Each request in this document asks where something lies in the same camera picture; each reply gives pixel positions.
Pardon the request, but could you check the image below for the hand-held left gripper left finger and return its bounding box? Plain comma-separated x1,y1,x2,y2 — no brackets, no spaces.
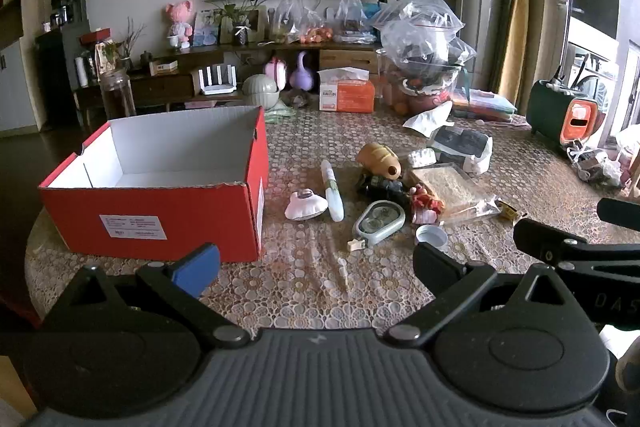
47,243,251,350

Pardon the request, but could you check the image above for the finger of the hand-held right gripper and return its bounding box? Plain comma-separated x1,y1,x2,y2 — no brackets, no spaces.
597,198,640,228
513,218,640,277

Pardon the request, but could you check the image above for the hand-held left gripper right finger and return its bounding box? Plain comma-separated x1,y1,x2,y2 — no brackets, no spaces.
382,241,601,344

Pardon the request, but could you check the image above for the red cardboard box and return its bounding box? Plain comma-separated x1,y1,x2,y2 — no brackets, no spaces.
39,105,271,264

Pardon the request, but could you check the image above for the bagged bread slice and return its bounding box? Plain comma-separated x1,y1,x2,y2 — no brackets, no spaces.
407,163,501,228

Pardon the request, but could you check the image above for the white grey packet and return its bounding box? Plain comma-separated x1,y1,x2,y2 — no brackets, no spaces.
430,126,493,174

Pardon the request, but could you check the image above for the white tube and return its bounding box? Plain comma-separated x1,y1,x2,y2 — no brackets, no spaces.
320,159,345,223

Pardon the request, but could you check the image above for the small yellow packet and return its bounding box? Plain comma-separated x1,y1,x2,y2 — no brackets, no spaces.
495,199,528,222

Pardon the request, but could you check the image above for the red figurine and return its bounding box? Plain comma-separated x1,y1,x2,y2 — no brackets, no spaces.
409,183,445,225

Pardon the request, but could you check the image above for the grey-green oval case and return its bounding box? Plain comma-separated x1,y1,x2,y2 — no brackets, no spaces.
345,200,407,252

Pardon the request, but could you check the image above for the black toy car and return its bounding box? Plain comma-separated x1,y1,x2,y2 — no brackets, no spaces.
356,173,411,208

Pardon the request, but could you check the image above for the small white packet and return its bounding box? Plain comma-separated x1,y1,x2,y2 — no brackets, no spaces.
407,148,438,168

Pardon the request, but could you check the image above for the green appliance with orange face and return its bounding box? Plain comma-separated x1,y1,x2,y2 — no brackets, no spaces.
527,79,600,150

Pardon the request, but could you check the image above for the stack of colourful folders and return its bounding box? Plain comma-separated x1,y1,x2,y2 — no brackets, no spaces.
450,88,518,124

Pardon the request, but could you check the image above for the green folded cloth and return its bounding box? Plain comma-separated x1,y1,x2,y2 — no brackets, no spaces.
265,102,301,124

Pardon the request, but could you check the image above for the wooden tv console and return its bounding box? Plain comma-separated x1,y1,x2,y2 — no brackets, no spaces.
75,42,386,112

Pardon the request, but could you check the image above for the white router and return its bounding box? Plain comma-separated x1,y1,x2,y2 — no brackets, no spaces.
197,64,238,96

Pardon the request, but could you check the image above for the tall glass jar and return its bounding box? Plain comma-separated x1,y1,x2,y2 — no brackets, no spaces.
99,69,137,120

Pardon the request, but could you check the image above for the orange white tissue box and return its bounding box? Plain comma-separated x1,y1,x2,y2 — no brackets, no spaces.
317,67,376,114

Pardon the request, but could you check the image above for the grey furry object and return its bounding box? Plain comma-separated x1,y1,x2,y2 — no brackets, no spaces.
282,88,313,108

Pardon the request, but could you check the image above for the pink toy suitcase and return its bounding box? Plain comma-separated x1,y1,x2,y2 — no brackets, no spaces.
264,56,288,90

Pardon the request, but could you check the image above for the heap of clear plastic bags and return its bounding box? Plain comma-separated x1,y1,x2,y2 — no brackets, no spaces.
372,0,478,115

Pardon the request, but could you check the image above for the purple kettlebell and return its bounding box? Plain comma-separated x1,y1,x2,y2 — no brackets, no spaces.
289,52,316,90

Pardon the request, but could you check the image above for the yellow curtain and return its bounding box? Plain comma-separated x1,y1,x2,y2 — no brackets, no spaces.
495,0,543,95

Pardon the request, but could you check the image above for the vase of twigs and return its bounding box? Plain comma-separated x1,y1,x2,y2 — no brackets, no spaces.
117,17,146,70

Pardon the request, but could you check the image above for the floral gift bag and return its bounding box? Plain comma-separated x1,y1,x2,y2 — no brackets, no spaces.
97,42,123,72

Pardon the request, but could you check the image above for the blue photo card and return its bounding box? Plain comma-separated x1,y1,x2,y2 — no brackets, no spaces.
192,9,221,48

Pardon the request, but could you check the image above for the pink plush doll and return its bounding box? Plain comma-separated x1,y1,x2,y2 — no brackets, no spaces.
165,0,196,52

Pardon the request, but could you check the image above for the framed picture with plant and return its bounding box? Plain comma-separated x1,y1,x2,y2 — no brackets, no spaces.
210,0,268,46

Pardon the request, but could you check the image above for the flat red box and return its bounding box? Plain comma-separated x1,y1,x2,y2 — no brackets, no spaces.
79,28,115,45

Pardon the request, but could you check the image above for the black cabinet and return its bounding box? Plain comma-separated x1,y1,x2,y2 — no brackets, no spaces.
35,0,93,128

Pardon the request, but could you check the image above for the plastic bag of oranges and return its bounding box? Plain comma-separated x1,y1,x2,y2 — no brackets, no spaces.
299,9,335,45

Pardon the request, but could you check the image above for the clutter of cables and bags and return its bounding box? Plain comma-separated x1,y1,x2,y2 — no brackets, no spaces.
567,142,626,188

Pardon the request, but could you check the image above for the clear plastic bag with handles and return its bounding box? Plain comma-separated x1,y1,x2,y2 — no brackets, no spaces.
334,0,377,44

